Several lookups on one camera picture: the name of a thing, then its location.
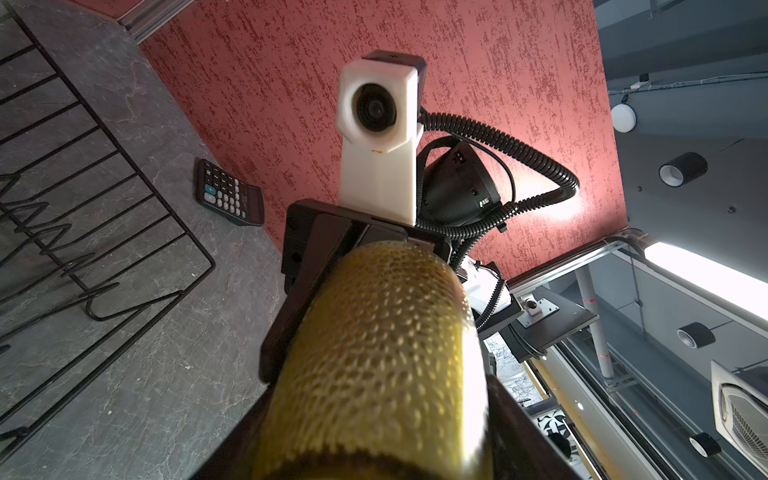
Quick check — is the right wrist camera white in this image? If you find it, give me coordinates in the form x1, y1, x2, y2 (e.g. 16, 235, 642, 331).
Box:
336, 50, 427, 226

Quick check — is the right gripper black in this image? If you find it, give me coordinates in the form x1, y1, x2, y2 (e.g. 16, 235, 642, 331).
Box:
259, 199, 452, 384

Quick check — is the black wire dish rack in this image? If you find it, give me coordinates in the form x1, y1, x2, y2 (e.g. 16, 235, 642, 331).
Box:
1, 1, 215, 461

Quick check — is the black cylinder ceiling lamp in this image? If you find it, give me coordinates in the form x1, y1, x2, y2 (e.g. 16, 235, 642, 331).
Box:
658, 152, 708, 188

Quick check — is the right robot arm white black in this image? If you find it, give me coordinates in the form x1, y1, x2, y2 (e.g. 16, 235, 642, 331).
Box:
259, 111, 580, 384

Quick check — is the round ceiling lamp white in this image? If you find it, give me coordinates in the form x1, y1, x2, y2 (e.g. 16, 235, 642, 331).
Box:
611, 103, 637, 134

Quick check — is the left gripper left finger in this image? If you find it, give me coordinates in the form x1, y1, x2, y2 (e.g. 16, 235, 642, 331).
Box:
191, 401, 269, 480

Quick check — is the black calculator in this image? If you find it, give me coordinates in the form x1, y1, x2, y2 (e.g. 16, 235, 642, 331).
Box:
194, 158, 265, 227

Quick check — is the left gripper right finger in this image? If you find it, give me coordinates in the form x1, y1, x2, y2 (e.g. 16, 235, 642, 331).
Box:
486, 375, 579, 480

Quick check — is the long ceiling light strip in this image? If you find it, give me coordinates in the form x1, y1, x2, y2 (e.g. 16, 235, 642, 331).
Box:
644, 242, 767, 320

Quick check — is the olive green glass cup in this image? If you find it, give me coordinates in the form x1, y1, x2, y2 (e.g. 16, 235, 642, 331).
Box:
251, 241, 493, 479

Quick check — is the ceiling air conditioner unit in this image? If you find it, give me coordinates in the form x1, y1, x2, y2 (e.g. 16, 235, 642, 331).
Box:
711, 360, 767, 474

